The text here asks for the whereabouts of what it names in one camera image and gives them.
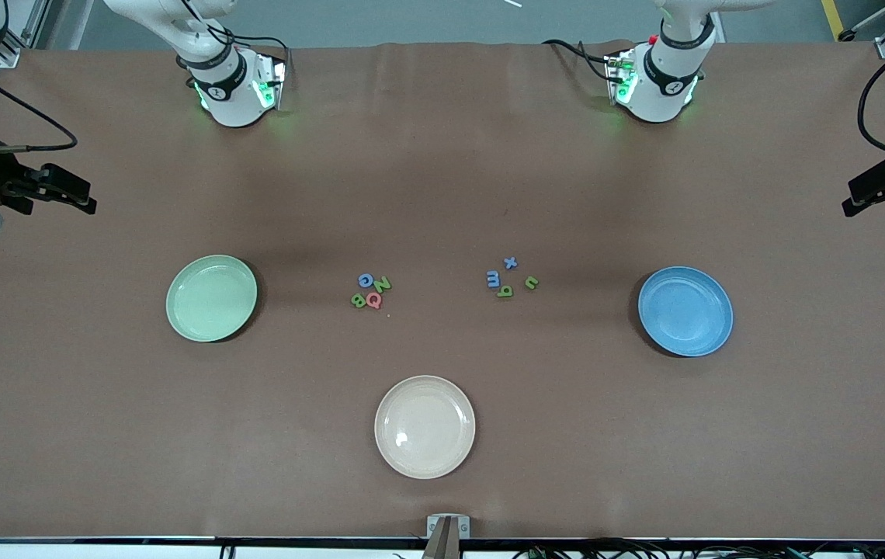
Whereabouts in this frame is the black stand leg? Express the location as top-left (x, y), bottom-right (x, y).
top-left (838, 0), bottom-right (885, 42)

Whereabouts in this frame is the green plate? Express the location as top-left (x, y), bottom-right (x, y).
top-left (165, 255), bottom-right (259, 343)

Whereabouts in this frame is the blue plate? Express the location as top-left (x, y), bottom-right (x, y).
top-left (637, 266), bottom-right (734, 358)

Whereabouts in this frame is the brown table mat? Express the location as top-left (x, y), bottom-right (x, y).
top-left (0, 40), bottom-right (885, 541)

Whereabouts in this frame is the beige plate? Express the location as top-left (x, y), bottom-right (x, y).
top-left (374, 375), bottom-right (477, 480)

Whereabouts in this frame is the black arm base cable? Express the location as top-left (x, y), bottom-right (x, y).
top-left (179, 0), bottom-right (292, 75)
top-left (542, 39), bottom-right (614, 82)

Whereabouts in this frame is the black cable bundle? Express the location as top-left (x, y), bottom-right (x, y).
top-left (512, 533), bottom-right (885, 559)

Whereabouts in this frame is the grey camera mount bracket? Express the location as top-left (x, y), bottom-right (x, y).
top-left (423, 515), bottom-right (471, 559)

